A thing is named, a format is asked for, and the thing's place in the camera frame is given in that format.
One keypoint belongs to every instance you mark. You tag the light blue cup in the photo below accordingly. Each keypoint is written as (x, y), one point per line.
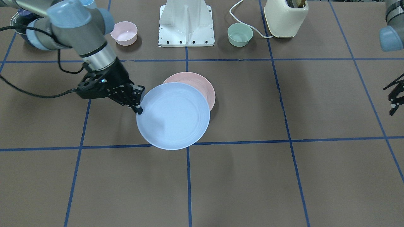
(91, 4)

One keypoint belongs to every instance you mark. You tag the pink bowl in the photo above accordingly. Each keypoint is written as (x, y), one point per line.
(125, 33)

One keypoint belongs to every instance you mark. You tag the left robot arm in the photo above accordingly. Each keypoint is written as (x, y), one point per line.
(391, 38)

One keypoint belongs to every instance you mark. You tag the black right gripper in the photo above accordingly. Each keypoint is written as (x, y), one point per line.
(117, 75)

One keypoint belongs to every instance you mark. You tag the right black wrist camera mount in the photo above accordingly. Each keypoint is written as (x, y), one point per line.
(92, 87)

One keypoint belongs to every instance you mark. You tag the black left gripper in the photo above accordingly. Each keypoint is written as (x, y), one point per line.
(395, 93)

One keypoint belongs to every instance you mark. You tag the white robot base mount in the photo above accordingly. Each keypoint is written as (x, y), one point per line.
(186, 23)

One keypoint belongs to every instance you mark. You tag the dark blue pot with lid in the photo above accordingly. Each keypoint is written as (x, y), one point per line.
(22, 18)

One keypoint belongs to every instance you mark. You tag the pink plate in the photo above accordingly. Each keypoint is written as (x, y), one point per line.
(198, 82)

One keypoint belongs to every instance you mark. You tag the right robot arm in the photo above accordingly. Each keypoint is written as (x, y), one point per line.
(69, 24)

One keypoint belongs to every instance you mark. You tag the green bowl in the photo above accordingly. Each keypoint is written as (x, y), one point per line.
(239, 35)

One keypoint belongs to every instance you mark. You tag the cream toaster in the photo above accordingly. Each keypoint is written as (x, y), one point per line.
(285, 17)

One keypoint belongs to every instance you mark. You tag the blue plate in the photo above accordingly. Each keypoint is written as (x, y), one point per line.
(175, 116)

